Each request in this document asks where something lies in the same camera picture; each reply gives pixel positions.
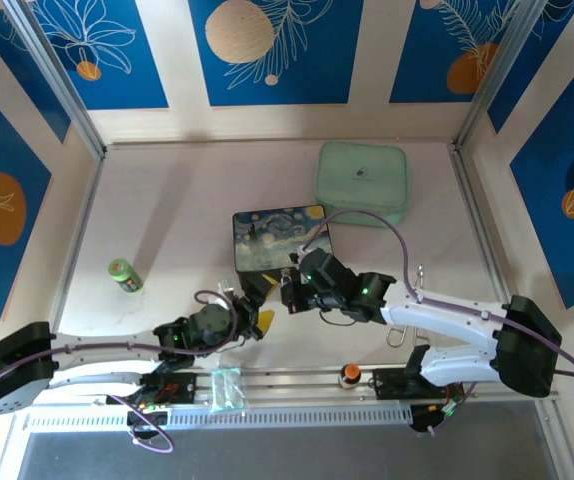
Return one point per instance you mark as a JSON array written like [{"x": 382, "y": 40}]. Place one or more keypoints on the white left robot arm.
[{"x": 92, "y": 350}]

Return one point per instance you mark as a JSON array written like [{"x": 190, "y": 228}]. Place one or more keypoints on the aluminium frame post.
[
  {"x": 57, "y": 75},
  {"x": 497, "y": 70}
]

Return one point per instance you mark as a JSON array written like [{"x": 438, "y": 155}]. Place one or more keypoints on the small bottle with orange cap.
[{"x": 349, "y": 376}]

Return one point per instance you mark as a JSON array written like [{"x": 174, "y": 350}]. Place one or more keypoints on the aluminium mounting rail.
[{"x": 297, "y": 385}]

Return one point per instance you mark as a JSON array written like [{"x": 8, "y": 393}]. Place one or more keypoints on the mint green lidded container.
[{"x": 362, "y": 182}]

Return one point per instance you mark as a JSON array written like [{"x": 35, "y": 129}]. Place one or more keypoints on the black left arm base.
[{"x": 167, "y": 389}]

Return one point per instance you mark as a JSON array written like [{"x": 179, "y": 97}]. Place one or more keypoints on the clear plastic blister pack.
[{"x": 227, "y": 390}]

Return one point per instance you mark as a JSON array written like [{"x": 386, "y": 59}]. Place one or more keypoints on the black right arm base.
[{"x": 397, "y": 385}]

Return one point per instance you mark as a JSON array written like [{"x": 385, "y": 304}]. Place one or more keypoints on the starry night painted box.
[{"x": 277, "y": 237}]

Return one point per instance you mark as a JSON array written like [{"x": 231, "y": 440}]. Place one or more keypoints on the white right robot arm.
[{"x": 447, "y": 320}]

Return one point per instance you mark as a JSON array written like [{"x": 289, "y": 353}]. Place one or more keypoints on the small green bottle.
[{"x": 126, "y": 276}]

